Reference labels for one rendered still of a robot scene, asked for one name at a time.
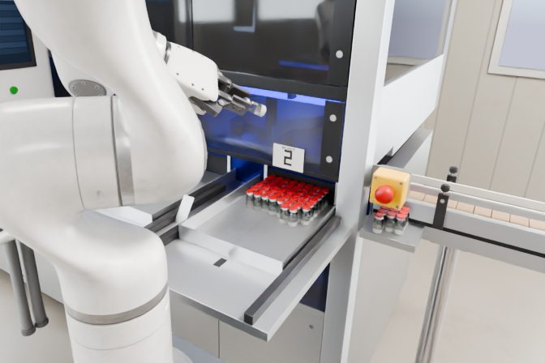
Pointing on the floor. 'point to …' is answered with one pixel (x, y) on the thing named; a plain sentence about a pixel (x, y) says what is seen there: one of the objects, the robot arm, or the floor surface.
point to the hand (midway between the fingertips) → (237, 100)
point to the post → (359, 143)
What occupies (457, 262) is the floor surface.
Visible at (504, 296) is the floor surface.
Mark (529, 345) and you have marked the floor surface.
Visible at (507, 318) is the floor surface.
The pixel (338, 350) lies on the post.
